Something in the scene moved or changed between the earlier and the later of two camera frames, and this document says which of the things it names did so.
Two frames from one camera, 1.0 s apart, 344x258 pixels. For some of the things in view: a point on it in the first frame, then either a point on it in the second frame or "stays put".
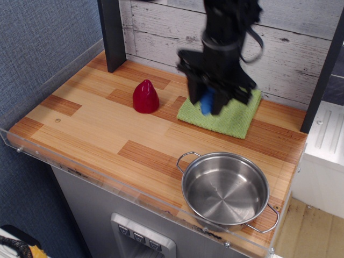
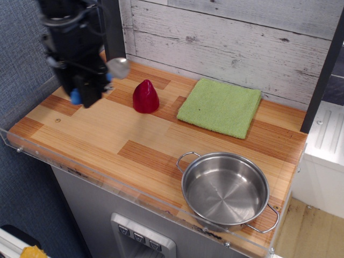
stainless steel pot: x=223 y=191 stays put
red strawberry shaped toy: x=145 y=98 stays put
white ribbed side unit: x=319 y=175 stays put
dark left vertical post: x=113 y=32 stays put
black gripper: x=218 y=67 to x=76 y=48
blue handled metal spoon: x=206 y=101 to x=117 y=68
